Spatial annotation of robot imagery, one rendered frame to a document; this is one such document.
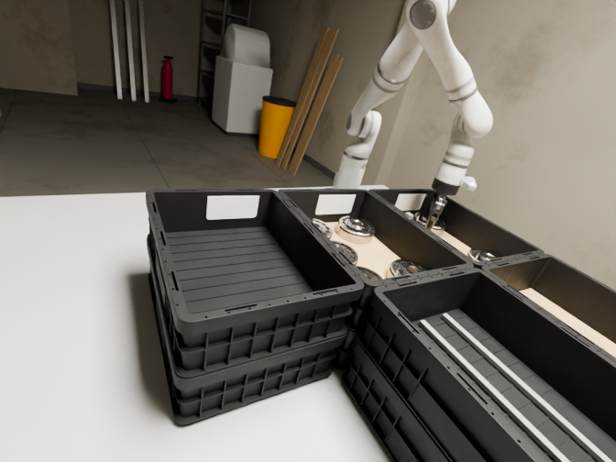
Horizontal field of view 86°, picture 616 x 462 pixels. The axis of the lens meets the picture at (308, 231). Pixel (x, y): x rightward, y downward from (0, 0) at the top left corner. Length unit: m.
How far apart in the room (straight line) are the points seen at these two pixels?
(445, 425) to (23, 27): 6.08
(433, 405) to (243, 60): 4.63
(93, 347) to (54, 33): 5.60
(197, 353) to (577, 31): 2.66
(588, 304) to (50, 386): 1.10
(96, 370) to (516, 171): 2.59
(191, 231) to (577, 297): 0.93
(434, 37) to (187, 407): 0.88
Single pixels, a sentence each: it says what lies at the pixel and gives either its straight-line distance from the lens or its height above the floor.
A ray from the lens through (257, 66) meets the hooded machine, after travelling 4.92.
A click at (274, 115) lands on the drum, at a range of 4.16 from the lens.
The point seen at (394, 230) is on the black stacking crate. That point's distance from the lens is 0.91.
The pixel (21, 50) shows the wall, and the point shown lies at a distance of 6.18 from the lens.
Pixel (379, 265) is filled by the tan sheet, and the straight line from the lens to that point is 0.84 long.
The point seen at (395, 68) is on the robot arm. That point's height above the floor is 1.26.
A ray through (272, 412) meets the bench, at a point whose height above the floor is 0.70.
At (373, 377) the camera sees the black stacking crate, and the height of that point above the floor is 0.80.
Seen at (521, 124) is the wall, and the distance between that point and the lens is 2.77.
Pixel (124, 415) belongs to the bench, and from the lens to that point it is 0.66.
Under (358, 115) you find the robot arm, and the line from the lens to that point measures 1.13.
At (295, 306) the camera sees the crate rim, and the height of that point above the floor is 0.92.
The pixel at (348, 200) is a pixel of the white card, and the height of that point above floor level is 0.90.
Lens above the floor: 1.25
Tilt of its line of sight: 28 degrees down
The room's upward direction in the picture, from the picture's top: 14 degrees clockwise
